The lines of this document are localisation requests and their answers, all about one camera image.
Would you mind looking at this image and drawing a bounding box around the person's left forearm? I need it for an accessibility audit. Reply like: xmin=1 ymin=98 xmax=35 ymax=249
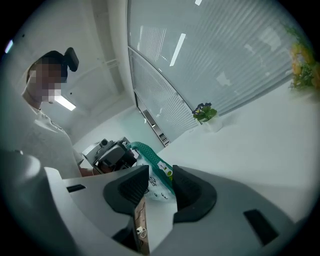
xmin=79 ymin=166 xmax=101 ymax=178

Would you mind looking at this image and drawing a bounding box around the white plug with cable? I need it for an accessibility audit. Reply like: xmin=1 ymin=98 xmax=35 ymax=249
xmin=135 ymin=225 xmax=148 ymax=239

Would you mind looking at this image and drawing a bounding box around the person's head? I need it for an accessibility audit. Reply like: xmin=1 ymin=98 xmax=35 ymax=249
xmin=21 ymin=50 xmax=69 ymax=105

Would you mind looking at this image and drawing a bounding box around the brown wooden board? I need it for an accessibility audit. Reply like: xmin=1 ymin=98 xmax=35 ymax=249
xmin=133 ymin=194 xmax=151 ymax=256

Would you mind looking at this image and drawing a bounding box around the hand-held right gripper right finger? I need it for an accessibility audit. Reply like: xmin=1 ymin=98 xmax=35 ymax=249
xmin=149 ymin=164 xmax=296 ymax=256

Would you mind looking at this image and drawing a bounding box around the rectangular ceiling light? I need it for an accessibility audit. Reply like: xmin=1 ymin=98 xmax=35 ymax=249
xmin=53 ymin=95 xmax=77 ymax=112

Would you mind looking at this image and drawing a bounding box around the person's white shirt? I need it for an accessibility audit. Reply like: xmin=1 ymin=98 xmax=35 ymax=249
xmin=0 ymin=94 xmax=85 ymax=179

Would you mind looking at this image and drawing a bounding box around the frosted striped glass partition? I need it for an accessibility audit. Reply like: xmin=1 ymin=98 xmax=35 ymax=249
xmin=126 ymin=0 xmax=303 ymax=148

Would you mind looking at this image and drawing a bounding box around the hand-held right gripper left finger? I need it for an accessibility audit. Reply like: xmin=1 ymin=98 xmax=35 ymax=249
xmin=43 ymin=164 xmax=150 ymax=256

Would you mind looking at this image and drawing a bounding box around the black head-mounted camera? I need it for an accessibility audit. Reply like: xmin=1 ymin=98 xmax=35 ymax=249
xmin=63 ymin=47 xmax=81 ymax=73

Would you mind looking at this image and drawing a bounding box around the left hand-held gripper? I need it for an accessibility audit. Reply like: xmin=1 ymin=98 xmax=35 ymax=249
xmin=81 ymin=138 xmax=137 ymax=176

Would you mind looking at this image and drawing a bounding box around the purple flower plant white pot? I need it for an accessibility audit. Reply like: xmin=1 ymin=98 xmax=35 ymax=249
xmin=191 ymin=101 xmax=224 ymax=133

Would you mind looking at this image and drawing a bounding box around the yellow flower plant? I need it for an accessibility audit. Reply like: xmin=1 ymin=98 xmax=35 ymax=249
xmin=283 ymin=24 xmax=320 ymax=94

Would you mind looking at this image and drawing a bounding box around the white pouch with green zipper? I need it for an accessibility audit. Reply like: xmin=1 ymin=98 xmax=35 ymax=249
xmin=126 ymin=141 xmax=179 ymax=211

